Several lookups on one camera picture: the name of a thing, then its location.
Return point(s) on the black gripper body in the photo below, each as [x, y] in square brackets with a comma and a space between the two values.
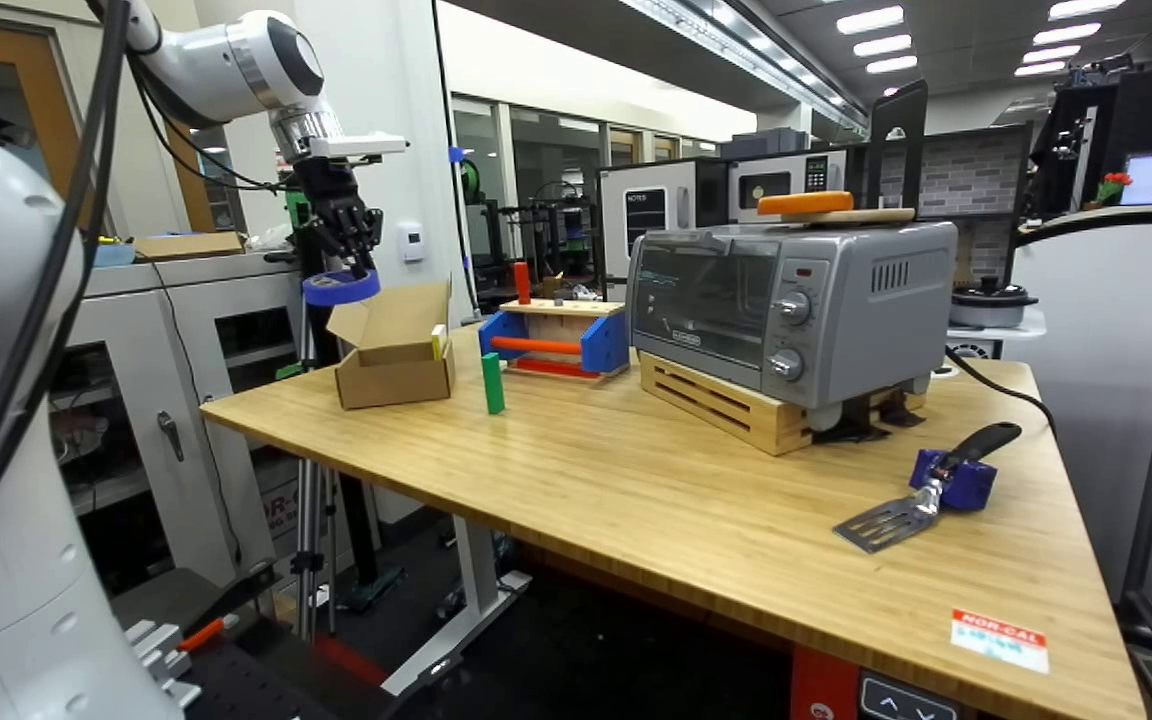
[337, 228]

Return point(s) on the blue masking tape roll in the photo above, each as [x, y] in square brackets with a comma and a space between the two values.
[325, 289]

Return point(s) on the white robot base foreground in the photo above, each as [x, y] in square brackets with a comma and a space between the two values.
[62, 650]

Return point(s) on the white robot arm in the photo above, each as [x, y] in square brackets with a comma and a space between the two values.
[265, 64]

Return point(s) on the brown cardboard carton box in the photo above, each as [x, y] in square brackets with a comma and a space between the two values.
[392, 347]

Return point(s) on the grey storage cabinet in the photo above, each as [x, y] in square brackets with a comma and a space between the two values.
[149, 477]

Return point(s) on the blue wooden toy rack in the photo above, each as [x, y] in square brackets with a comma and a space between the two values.
[557, 338]

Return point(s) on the white machine cabinet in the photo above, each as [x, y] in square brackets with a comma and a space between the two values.
[638, 202]

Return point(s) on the wooden crate under toaster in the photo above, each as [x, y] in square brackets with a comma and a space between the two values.
[777, 424]

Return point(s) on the orange object on toaster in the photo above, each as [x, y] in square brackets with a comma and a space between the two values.
[804, 204]

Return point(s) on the silver toaster oven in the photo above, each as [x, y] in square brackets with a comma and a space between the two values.
[802, 314]

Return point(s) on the red warning sticker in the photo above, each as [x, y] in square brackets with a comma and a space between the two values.
[996, 643]

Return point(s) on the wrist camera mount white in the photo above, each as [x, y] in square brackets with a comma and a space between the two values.
[323, 137]

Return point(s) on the blue handled metal spatula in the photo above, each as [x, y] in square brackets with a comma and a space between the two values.
[944, 480]

